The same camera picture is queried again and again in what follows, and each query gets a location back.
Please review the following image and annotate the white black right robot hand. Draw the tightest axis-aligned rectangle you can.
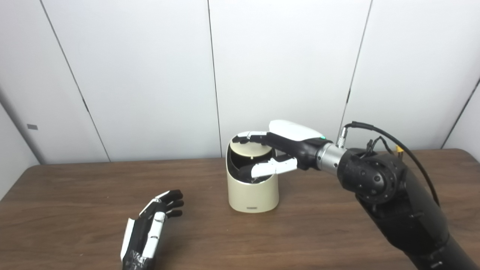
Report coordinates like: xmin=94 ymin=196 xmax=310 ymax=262
xmin=232 ymin=120 xmax=334 ymax=179

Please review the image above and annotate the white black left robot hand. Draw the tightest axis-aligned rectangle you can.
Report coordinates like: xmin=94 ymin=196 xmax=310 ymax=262
xmin=120 ymin=189 xmax=185 ymax=270

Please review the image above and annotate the round cream bin lid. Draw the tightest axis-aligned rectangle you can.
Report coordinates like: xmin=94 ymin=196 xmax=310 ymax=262
xmin=229 ymin=141 xmax=272 ymax=158

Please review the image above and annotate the cream-colored bin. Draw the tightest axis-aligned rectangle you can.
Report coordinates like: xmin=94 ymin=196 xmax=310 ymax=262
xmin=226 ymin=132 xmax=280 ymax=214

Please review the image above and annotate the thin wire with yellow connector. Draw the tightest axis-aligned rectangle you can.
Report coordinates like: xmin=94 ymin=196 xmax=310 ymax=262
xmin=366 ymin=136 xmax=405 ymax=156

